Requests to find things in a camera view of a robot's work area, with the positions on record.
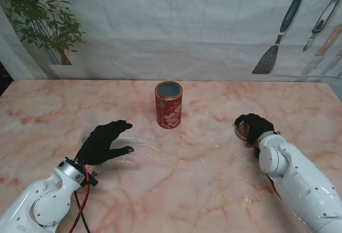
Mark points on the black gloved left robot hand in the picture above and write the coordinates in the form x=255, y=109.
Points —
x=102, y=143

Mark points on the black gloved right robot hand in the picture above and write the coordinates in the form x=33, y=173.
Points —
x=257, y=128

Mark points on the gold round canister lid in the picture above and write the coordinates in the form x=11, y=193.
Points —
x=242, y=130

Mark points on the red floral tea canister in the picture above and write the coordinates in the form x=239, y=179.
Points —
x=169, y=107

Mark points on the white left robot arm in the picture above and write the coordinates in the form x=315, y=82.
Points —
x=37, y=201

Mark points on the white printed backdrop cloth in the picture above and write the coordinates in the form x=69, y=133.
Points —
x=171, y=30

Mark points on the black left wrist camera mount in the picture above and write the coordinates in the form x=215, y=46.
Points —
x=91, y=181

